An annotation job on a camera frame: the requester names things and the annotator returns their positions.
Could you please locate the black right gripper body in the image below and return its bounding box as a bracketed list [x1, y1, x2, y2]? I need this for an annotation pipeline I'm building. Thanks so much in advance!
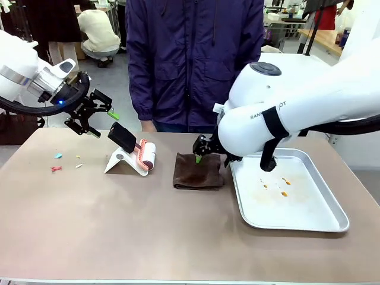
[192, 135, 223, 157]

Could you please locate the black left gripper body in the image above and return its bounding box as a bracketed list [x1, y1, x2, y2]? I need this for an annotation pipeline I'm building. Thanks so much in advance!
[55, 84, 96, 120]

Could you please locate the brown cloth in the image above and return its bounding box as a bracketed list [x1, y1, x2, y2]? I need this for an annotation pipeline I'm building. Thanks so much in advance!
[173, 152, 224, 191]

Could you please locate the pink lint roller black handle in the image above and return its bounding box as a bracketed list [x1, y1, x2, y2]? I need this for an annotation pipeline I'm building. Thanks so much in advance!
[107, 121, 158, 175]

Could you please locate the person's right hand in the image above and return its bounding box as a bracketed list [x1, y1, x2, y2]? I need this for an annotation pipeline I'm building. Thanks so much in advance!
[141, 119, 157, 133]

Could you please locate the white folded roller stand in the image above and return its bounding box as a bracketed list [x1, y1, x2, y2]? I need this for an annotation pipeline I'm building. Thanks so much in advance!
[103, 147, 149, 178]

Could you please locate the crouching person cream sweater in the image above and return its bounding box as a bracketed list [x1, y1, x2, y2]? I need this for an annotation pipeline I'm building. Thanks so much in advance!
[77, 8, 121, 68]

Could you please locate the person in black coat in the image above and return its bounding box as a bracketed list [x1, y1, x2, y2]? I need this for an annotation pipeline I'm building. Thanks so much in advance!
[22, 0, 83, 65]

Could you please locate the person in purple jacket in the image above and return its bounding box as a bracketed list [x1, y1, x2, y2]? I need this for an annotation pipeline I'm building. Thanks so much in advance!
[124, 0, 265, 134]

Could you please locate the silver metal tray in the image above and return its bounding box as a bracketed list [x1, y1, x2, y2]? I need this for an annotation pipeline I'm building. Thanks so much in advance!
[230, 147, 350, 233]

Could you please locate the large white table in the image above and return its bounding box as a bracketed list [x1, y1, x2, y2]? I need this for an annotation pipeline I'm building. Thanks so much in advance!
[258, 52, 341, 68]

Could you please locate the black pole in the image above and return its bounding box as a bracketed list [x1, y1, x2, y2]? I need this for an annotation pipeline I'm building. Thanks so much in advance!
[304, 0, 321, 56]

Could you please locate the wooden top table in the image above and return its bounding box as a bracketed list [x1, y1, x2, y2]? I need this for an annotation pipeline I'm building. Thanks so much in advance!
[297, 28, 344, 56]

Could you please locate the blue bottle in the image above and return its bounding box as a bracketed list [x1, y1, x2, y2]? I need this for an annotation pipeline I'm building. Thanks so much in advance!
[341, 28, 352, 50]

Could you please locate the person in red top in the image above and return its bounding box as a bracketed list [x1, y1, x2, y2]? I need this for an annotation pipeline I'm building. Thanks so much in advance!
[313, 0, 339, 31]

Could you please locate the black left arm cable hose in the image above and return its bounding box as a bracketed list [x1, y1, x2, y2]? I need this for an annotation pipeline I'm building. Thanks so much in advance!
[0, 71, 91, 117]

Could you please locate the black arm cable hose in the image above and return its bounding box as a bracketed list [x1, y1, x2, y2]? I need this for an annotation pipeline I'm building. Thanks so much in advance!
[259, 106, 380, 173]
[0, 71, 91, 117]

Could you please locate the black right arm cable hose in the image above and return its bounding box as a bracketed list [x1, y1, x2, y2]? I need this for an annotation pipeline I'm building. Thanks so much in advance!
[259, 106, 380, 173]

